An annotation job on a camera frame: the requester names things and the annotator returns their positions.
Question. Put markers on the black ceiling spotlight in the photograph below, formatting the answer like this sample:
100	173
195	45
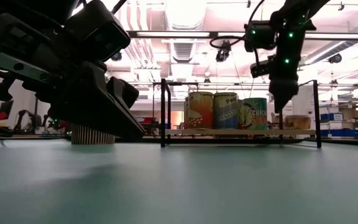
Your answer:
117	57
222	56
334	58

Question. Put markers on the silver ceiling air duct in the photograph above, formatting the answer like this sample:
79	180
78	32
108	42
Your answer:
185	15

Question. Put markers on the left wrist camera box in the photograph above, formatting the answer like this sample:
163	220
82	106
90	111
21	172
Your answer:
98	34

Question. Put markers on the pale can with round print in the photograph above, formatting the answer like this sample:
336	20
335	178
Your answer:
240	116

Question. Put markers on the black aluminium station frame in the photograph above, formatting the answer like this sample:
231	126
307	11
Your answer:
141	140

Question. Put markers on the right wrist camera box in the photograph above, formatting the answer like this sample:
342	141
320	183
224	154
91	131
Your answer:
261	69

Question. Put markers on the black workstation frame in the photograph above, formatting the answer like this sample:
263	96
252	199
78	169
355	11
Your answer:
182	83

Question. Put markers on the artificial plant in striped pot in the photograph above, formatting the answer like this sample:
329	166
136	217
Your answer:
85	137

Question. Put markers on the blue peas can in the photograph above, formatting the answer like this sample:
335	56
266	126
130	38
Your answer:
225	112

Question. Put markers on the blue storage bins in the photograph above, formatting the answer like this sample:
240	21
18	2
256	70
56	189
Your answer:
332	117

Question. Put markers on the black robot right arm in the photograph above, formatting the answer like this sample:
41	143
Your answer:
294	18

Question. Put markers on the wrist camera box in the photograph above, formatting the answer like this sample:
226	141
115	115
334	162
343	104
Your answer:
261	69
98	34

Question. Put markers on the wooden shelf with black frame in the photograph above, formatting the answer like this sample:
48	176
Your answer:
259	132

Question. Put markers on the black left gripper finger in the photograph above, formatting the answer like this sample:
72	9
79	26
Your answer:
124	91
98	109

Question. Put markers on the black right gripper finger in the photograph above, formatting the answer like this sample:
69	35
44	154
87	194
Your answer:
283	98

